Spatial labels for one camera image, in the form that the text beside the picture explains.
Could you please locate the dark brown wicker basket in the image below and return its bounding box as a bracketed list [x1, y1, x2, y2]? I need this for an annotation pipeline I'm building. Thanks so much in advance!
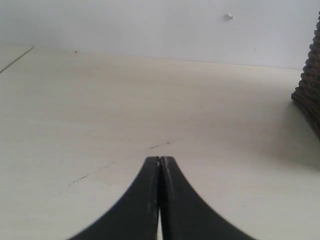
[291, 22, 320, 137]

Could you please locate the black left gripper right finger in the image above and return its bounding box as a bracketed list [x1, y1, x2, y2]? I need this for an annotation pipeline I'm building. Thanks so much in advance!
[159, 156, 253, 240]

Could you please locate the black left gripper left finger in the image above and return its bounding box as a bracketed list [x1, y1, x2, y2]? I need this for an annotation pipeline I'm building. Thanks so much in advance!
[71, 156, 160, 240]

